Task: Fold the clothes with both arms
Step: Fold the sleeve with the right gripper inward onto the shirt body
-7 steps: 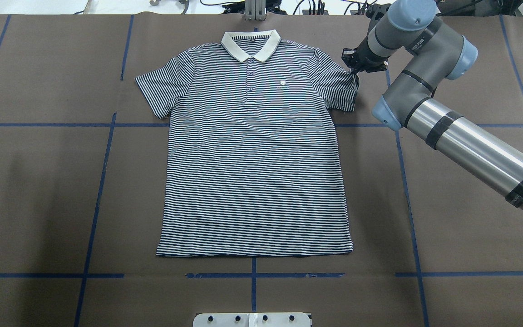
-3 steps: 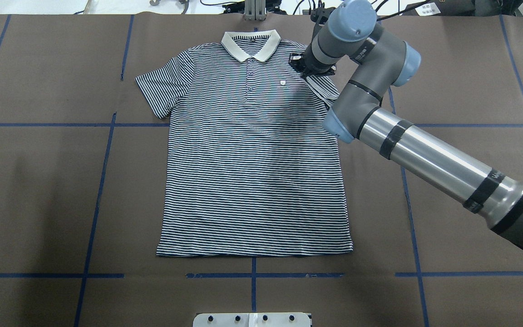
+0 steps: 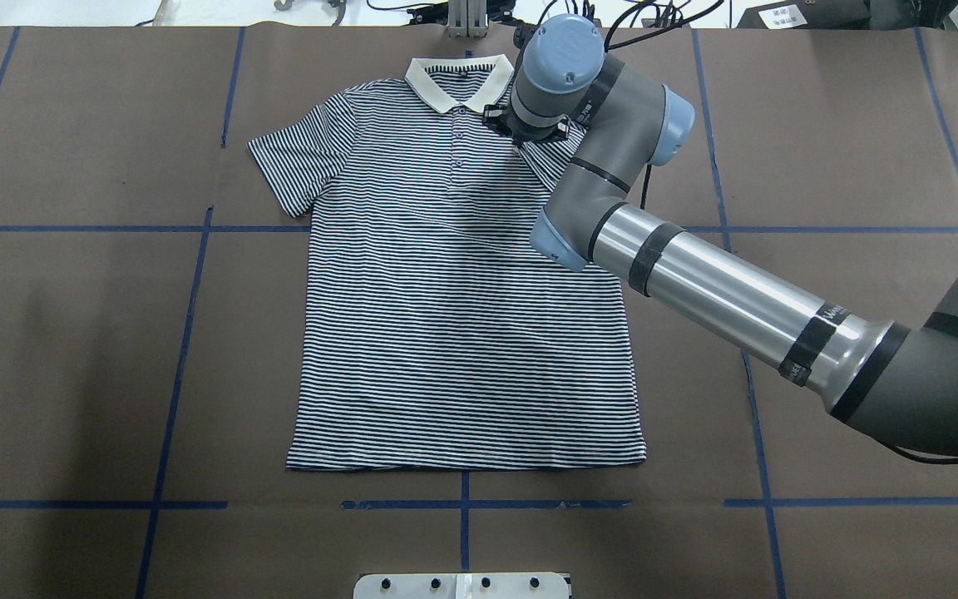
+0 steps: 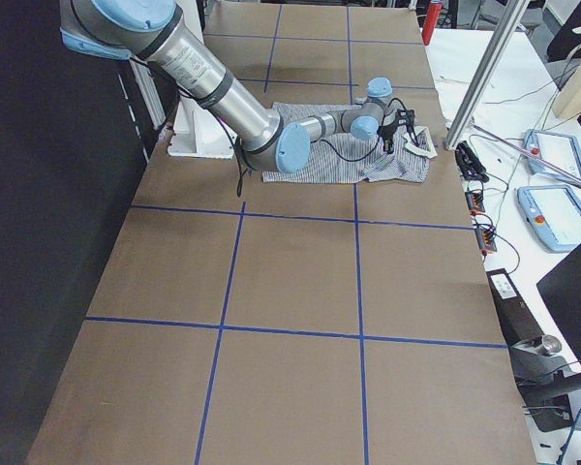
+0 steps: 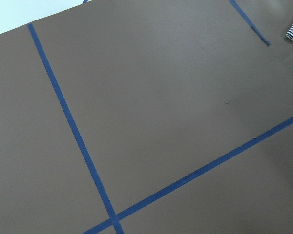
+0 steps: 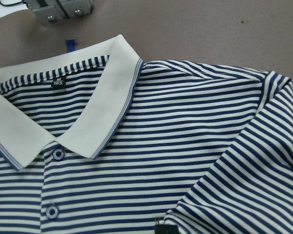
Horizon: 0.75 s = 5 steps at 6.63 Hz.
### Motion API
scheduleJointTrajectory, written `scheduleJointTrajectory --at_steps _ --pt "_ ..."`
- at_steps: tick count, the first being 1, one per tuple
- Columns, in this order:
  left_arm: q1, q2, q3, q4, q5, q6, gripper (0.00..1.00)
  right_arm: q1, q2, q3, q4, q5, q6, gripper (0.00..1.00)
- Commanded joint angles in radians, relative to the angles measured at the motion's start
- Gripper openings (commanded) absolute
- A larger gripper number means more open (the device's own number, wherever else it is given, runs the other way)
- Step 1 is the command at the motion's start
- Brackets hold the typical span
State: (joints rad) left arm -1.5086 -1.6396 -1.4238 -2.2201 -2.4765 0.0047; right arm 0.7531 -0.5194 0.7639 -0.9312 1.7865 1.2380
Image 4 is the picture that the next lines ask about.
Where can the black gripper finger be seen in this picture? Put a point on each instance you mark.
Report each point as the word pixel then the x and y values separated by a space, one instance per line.
pixel 388 146

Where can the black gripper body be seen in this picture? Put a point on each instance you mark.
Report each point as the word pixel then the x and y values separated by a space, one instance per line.
pixel 387 131

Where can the blue white striped polo shirt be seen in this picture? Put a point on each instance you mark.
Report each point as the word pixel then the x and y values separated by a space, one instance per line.
pixel 343 159

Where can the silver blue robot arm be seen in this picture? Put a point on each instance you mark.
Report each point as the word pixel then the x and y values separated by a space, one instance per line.
pixel 155 31

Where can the red cylinder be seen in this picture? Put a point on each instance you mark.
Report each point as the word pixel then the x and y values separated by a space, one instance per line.
pixel 431 20

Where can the black orange connector block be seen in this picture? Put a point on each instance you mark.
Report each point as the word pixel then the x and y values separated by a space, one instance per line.
pixel 484 227

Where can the teach pendant tablet far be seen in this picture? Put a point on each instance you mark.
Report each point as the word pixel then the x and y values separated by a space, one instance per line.
pixel 562 151

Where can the teach pendant tablet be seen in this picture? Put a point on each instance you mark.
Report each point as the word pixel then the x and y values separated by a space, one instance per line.
pixel 562 151
pixel 554 214

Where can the teach pendant tablet near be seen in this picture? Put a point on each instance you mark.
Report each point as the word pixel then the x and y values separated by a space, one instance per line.
pixel 554 214

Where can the long pink white stick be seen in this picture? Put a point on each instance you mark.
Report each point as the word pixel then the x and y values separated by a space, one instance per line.
pixel 531 156

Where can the black box with white label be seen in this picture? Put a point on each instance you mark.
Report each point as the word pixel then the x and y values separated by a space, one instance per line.
pixel 516 319

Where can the black monitor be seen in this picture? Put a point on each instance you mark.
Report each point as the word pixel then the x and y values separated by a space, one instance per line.
pixel 560 290

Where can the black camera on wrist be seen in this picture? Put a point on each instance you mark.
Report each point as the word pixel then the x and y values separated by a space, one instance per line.
pixel 405 117

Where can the aluminium frame post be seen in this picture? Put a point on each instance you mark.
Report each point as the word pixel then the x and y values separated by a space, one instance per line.
pixel 506 26

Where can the white mounting pedestal column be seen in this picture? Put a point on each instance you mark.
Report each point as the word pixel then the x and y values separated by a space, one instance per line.
pixel 197 134

